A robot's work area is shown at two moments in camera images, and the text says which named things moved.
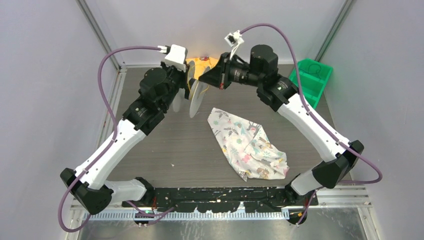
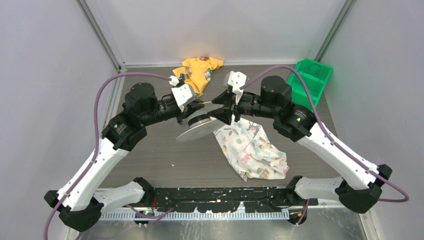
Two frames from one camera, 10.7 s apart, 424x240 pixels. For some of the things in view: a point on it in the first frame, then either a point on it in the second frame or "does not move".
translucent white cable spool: x=197 y=93 -> x=199 y=127
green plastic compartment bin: x=314 y=74 does not move
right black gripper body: x=224 y=78 -> x=231 y=105
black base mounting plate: x=225 y=199 does not move
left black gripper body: x=177 y=79 -> x=183 y=113
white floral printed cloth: x=249 y=146 does not move
